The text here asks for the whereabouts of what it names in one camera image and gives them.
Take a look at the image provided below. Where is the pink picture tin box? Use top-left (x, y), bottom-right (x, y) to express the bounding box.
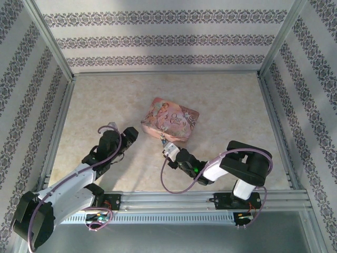
top-left (140, 96), bottom-right (201, 143)

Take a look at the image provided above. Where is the long aluminium mounting beam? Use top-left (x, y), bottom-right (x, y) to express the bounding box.
top-left (36, 189), bottom-right (315, 214)

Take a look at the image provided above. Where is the grey metal sheet panel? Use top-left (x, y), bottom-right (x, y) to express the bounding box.
top-left (17, 210), bottom-right (320, 253)

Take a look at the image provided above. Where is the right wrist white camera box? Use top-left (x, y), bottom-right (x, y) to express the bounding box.
top-left (163, 141), bottom-right (181, 162)

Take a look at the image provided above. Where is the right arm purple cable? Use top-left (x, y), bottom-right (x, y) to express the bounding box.
top-left (160, 148), bottom-right (273, 229)

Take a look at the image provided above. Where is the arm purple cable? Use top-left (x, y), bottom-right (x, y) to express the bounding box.
top-left (27, 124), bottom-right (123, 249)
top-left (160, 148), bottom-right (273, 229)

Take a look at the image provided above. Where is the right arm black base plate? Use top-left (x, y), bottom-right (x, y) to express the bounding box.
top-left (213, 191), bottom-right (263, 211)

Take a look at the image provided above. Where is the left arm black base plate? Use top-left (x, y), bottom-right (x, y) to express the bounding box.
top-left (93, 193), bottom-right (122, 212)

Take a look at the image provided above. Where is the aluminium frame side rail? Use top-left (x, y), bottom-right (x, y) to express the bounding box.
top-left (39, 75), bottom-right (77, 193)
top-left (256, 73), bottom-right (301, 191)

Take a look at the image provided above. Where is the grey slotted cable duct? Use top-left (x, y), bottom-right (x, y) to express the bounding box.
top-left (61, 212), bottom-right (236, 226)

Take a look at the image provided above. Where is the aluminium frame rear rail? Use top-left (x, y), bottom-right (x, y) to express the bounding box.
top-left (72, 70), bottom-right (261, 78)

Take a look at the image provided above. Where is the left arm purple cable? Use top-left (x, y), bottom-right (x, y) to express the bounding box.
top-left (27, 124), bottom-right (123, 249)

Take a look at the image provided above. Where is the aluminium frame corner post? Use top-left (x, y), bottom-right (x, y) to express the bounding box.
top-left (257, 0), bottom-right (309, 79)
top-left (22, 0), bottom-right (76, 82)

